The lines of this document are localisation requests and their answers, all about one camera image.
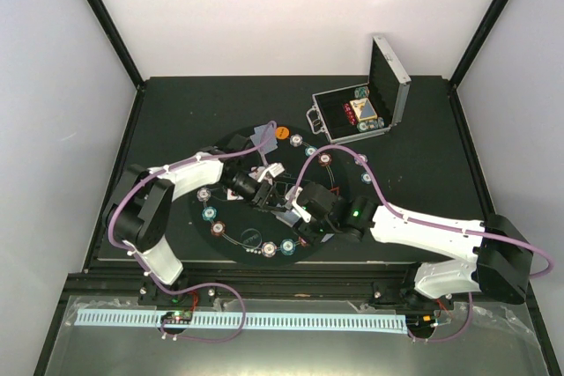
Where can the white purple chip stack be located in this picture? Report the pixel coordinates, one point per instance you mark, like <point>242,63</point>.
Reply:
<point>360,159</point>

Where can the teal chip mat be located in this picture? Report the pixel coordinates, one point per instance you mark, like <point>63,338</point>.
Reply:
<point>310,151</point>
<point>209,214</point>
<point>287,247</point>

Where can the blue playing card deck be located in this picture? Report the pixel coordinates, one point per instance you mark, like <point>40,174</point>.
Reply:
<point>288,217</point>

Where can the white chip mat bottom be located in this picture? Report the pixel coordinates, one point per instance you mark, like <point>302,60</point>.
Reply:
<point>268,249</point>

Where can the small circuit board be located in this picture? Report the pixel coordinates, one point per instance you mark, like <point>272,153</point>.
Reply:
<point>177,317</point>

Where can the teal chips case front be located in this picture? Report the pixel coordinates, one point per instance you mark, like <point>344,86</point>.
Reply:
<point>371,124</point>

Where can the round black poker mat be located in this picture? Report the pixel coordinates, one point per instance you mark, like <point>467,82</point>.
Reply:
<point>248,228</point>

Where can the teal chip mat top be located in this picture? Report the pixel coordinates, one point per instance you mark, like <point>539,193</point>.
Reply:
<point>310,151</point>

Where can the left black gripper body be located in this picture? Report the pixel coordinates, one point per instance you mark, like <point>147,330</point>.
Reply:
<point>263,187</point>

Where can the light blue cable duct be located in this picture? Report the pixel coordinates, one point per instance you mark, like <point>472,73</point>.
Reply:
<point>377,323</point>

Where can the blue card mat top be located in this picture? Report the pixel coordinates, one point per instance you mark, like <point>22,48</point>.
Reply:
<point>265,134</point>

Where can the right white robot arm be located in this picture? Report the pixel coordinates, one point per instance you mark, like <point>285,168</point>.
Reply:
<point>489,258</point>

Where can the teal poker chip stack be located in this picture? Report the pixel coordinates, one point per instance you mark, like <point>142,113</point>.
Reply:
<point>366,178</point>

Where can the orange big blind button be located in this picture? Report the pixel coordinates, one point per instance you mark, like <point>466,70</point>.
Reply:
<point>282,133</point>

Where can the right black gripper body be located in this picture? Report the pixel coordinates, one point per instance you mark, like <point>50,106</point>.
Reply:
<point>313,237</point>

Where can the teal chips case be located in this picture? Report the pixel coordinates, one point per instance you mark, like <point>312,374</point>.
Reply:
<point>361,92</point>
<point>371,124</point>

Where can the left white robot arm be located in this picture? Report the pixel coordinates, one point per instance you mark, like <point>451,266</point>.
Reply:
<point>137,214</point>

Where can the red dice in case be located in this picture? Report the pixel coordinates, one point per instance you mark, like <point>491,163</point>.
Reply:
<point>350,115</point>

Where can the teal chips case back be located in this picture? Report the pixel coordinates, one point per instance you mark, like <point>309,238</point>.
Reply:
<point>361,92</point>

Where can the aluminium poker chip case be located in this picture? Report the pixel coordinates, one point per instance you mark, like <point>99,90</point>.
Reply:
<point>389,85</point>

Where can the brown chip mat top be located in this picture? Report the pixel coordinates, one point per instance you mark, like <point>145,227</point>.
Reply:
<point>324,159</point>

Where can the white chip mat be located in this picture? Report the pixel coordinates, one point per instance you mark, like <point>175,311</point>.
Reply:
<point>296,140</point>
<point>268,249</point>
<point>204,194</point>

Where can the face-up red diamonds card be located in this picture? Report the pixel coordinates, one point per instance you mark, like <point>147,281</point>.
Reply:
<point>231,196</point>

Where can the white chip mat top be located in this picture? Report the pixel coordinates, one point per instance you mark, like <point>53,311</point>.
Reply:
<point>296,140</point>

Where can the boxed card deck in case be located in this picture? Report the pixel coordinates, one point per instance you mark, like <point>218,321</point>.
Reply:
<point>363,110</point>

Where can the teal chip mat bottom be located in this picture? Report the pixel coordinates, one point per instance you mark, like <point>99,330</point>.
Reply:
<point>287,247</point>

